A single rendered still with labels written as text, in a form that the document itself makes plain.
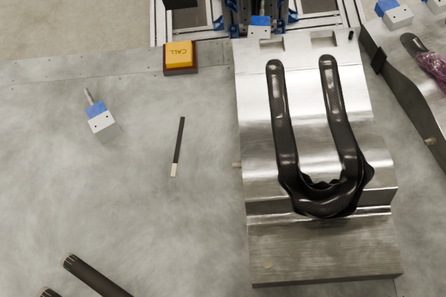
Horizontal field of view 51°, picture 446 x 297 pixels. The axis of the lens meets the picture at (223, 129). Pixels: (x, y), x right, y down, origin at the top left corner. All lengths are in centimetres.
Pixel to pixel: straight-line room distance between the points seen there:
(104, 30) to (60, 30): 22
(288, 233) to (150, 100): 44
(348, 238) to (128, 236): 42
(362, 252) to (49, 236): 60
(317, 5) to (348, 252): 129
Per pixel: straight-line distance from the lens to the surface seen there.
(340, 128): 91
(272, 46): 103
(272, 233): 86
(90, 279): 91
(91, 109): 104
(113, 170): 101
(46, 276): 100
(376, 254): 87
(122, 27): 228
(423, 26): 112
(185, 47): 108
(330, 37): 104
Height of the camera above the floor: 169
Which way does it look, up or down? 64 degrees down
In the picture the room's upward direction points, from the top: 11 degrees counter-clockwise
